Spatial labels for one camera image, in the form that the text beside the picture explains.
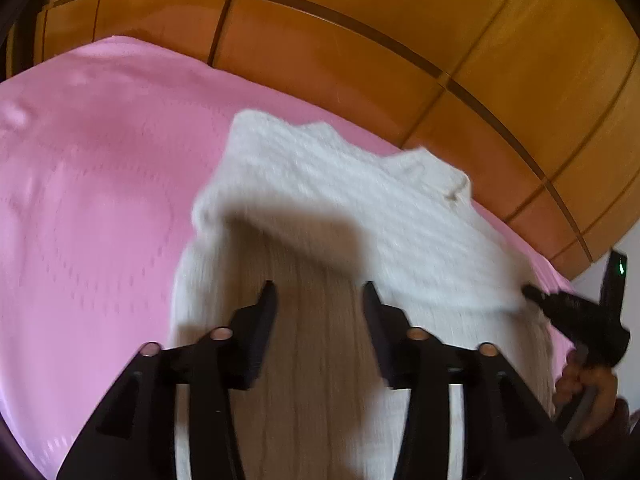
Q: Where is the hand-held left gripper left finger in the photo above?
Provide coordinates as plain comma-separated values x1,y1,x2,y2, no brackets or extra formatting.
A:
57,280,279,480

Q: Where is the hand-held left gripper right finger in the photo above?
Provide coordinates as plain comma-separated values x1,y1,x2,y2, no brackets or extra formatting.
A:
362,281,586,480

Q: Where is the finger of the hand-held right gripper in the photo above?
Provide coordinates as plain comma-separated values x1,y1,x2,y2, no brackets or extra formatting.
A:
521,284,598,322

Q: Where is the white knit sweater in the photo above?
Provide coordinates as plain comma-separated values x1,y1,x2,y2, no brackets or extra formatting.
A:
170,109,556,480

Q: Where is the person's right forearm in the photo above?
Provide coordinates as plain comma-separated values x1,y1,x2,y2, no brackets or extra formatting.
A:
570,397,640,480

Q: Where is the person's right hand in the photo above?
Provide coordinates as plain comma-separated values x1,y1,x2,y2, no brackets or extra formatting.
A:
552,352,621,438

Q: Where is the pink bed cover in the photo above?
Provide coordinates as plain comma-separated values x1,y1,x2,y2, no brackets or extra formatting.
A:
0,35,576,480

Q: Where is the wooden wardrobe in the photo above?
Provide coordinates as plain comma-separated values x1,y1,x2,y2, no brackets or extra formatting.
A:
10,0,640,276

